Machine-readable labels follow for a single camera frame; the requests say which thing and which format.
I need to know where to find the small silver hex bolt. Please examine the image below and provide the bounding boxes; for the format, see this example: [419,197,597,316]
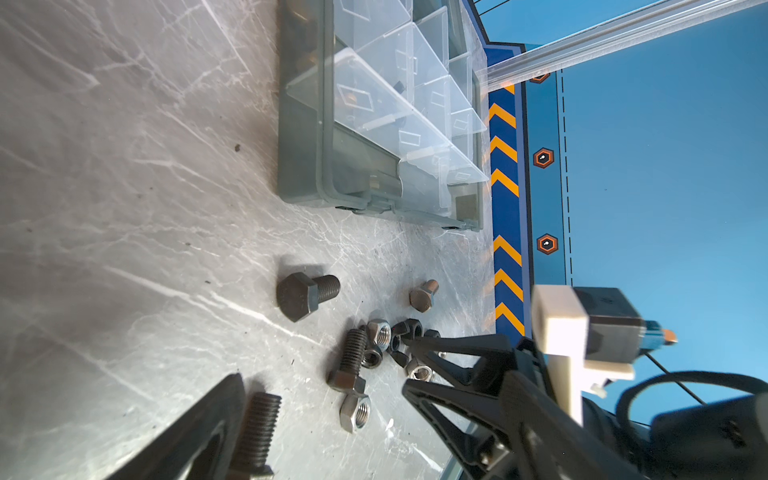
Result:
[409,279,439,313]

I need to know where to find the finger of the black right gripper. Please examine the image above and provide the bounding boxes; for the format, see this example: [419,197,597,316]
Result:
[404,334,514,387]
[402,380,522,479]

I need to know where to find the clear grey compartment organizer box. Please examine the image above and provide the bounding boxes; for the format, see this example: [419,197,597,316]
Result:
[277,1,489,231]

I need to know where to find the black threaded bolt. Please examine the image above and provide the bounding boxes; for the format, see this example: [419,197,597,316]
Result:
[226,392,282,479]

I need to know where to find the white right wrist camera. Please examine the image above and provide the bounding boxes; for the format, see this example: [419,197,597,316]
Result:
[532,285,678,425]

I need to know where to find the silver hex nut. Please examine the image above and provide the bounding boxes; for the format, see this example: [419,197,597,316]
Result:
[405,357,434,382]
[339,394,372,434]
[365,320,392,351]

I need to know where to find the aluminium corner frame post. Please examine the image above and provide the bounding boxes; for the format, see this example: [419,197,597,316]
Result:
[485,0,765,91]

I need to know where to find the large black hex bolt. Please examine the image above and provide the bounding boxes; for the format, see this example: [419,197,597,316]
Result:
[276,272,341,322]

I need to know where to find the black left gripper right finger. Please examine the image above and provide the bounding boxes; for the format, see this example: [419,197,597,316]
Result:
[499,371,643,479]

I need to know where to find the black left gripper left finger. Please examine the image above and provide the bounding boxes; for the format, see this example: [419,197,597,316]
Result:
[110,373,246,479]

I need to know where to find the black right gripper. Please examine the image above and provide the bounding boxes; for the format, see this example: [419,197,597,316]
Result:
[497,340,767,479]

